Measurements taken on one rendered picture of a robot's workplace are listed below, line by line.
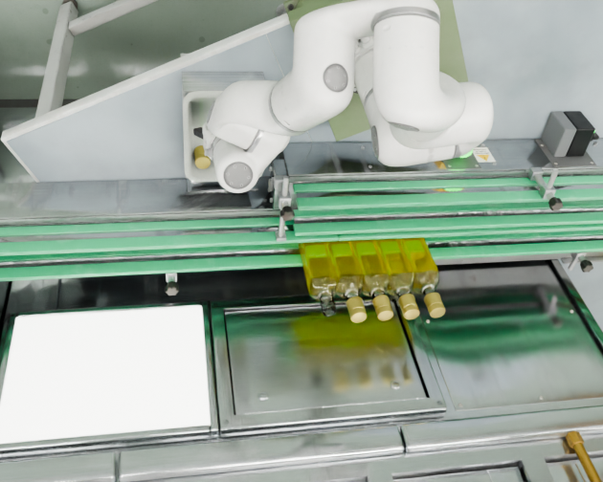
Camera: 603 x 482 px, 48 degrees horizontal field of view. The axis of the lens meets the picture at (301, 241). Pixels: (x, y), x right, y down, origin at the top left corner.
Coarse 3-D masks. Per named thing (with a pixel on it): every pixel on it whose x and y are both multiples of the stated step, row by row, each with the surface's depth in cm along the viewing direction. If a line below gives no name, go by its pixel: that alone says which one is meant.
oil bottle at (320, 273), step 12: (300, 252) 156; (312, 252) 149; (324, 252) 149; (312, 264) 146; (324, 264) 146; (312, 276) 143; (324, 276) 144; (336, 276) 144; (312, 288) 143; (324, 288) 142
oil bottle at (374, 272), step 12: (360, 240) 153; (372, 240) 153; (360, 252) 150; (372, 252) 150; (360, 264) 148; (372, 264) 148; (384, 264) 148; (372, 276) 145; (384, 276) 145; (372, 288) 145; (384, 288) 145
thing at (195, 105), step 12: (192, 96) 134; (204, 96) 135; (216, 96) 135; (192, 108) 145; (204, 108) 145; (192, 120) 147; (204, 120) 147; (192, 132) 149; (192, 144) 151; (192, 156) 152; (192, 168) 150; (192, 180) 149; (204, 180) 149; (216, 180) 150
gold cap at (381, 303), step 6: (372, 300) 143; (378, 300) 142; (384, 300) 141; (378, 306) 141; (384, 306) 140; (390, 306) 141; (378, 312) 140; (384, 312) 140; (390, 312) 140; (378, 318) 141; (384, 318) 141; (390, 318) 141
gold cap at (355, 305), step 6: (348, 300) 142; (354, 300) 141; (360, 300) 141; (348, 306) 141; (354, 306) 140; (360, 306) 140; (354, 312) 139; (360, 312) 139; (354, 318) 140; (360, 318) 140
